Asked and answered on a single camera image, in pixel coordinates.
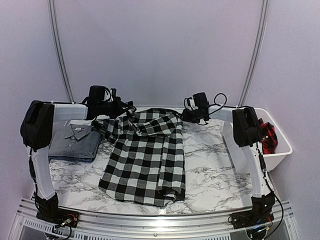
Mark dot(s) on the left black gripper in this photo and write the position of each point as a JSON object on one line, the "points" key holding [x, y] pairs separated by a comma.
{"points": [[119, 104]]}

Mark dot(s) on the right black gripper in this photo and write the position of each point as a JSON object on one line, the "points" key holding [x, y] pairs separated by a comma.
{"points": [[185, 116]]}

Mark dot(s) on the black white plaid shirt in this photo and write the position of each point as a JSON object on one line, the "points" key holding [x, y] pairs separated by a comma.
{"points": [[147, 162]]}

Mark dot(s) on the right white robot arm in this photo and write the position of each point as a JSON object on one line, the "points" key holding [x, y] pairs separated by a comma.
{"points": [[246, 133]]}

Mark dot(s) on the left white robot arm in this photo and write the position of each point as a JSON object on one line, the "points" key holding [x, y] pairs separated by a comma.
{"points": [[37, 129]]}

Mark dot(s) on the white plastic bin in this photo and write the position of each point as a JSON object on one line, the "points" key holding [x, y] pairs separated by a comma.
{"points": [[272, 160]]}

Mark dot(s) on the folded grey shirt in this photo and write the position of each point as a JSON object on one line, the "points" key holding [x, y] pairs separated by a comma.
{"points": [[77, 141]]}

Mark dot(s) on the red black plaid shirt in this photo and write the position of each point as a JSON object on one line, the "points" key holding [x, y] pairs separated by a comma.
{"points": [[269, 139]]}

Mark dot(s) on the folded blue checked shirt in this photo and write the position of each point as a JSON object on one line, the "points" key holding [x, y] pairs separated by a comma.
{"points": [[71, 159]]}

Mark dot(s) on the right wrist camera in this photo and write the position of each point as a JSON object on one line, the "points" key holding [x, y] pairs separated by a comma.
{"points": [[189, 104]]}

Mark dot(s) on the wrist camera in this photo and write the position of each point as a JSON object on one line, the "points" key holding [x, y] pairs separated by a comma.
{"points": [[189, 104], [112, 94]]}

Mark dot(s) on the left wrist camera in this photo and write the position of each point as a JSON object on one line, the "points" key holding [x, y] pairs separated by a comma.
{"points": [[112, 94]]}

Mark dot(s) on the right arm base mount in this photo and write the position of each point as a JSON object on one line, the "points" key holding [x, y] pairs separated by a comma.
{"points": [[248, 218]]}

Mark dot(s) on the right wall metal profile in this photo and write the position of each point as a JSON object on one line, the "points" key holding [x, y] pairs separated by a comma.
{"points": [[260, 34]]}

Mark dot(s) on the wall metal profile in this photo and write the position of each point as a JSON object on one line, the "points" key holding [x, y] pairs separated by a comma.
{"points": [[260, 34], [59, 50]]}

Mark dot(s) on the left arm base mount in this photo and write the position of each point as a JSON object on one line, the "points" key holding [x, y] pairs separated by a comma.
{"points": [[64, 217]]}

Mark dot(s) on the left wall metal profile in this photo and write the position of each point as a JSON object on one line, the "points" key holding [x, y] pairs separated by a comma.
{"points": [[59, 50]]}

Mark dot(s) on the aluminium front rail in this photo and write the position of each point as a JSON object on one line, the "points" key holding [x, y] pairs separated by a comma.
{"points": [[110, 226]]}

